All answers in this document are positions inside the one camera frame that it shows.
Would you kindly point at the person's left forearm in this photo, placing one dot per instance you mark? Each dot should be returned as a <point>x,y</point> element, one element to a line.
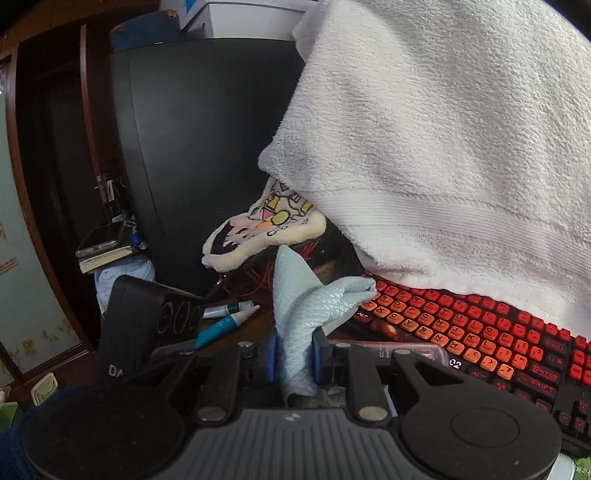
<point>18,452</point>

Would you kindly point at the green plastic box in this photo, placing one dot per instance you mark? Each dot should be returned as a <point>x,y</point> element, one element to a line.
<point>9,415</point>
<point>44,390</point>

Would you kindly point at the light blue cleaning cloth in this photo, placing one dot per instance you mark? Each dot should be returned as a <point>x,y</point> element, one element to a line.
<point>300,300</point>

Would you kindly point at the frosted glass door panel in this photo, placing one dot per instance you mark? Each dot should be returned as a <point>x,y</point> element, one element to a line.
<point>27,277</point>

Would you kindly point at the brown wooden wardrobe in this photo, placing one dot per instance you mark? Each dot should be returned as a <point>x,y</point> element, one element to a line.
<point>69,23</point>

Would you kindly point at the black keyboard red keys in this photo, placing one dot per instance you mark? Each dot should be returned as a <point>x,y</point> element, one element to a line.
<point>461,332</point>

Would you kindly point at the white cardboard box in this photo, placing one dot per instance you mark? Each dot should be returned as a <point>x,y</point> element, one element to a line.
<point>249,18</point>

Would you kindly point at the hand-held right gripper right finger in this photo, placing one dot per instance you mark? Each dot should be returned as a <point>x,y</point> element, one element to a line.
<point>318,357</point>

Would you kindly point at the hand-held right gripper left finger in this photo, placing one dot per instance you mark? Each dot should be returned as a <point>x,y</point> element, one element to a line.
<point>270,357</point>

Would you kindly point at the black computer case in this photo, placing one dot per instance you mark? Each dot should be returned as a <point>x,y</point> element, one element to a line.
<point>198,138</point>

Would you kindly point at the white terry towel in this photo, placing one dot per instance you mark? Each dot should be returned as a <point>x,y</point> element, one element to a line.
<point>438,138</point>

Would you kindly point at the cream cartoon plush cushion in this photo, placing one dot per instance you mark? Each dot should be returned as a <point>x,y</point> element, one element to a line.
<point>300,230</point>

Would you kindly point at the thick dark-covered book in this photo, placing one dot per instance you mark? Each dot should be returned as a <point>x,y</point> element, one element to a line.
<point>104,264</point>

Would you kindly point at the white tube green cap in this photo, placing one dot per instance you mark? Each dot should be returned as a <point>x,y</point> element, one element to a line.
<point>221,310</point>

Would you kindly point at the blue tube white nozzle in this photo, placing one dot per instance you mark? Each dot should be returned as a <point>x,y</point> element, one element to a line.
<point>217,330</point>

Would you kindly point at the light blue plastic bag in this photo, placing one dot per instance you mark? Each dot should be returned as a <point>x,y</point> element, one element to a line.
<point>124,279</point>

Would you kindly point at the black desk mat red print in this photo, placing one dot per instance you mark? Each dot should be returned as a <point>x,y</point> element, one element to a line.
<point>323,258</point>

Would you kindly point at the blue printed bag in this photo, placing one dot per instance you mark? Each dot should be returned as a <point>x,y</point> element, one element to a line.
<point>143,30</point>

